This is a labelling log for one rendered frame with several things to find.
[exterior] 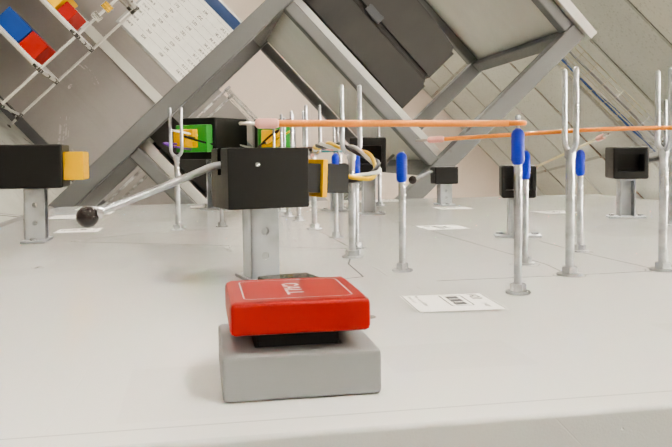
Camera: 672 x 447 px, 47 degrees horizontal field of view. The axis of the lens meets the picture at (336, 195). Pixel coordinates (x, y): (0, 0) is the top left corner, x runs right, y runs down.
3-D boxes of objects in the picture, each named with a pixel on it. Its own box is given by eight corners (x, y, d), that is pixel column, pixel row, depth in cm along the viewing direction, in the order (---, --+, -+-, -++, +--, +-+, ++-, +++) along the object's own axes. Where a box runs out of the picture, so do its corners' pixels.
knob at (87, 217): (75, 227, 48) (74, 205, 48) (98, 226, 49) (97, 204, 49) (77, 229, 47) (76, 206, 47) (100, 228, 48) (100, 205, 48)
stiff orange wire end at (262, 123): (236, 129, 41) (236, 118, 41) (519, 128, 47) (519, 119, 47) (241, 128, 40) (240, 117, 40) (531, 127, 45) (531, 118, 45)
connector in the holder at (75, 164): (69, 179, 81) (69, 151, 81) (89, 178, 82) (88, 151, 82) (63, 180, 77) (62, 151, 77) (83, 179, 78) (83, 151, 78)
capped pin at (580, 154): (578, 253, 64) (579, 149, 64) (566, 251, 66) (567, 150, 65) (592, 252, 65) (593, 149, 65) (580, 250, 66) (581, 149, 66)
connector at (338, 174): (270, 190, 54) (271, 162, 54) (331, 191, 57) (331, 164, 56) (288, 192, 52) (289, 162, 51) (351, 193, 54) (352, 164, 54)
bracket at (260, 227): (235, 276, 54) (233, 205, 54) (267, 273, 55) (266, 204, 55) (254, 286, 50) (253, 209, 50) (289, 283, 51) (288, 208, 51)
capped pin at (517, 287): (500, 293, 46) (500, 114, 46) (513, 290, 48) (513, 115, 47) (522, 296, 45) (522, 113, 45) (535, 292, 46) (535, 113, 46)
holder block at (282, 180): (212, 206, 53) (210, 148, 53) (288, 203, 56) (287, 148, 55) (228, 210, 49) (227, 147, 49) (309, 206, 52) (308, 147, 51)
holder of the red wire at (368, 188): (386, 209, 119) (385, 138, 118) (387, 216, 105) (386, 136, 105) (353, 209, 119) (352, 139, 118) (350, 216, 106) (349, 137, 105)
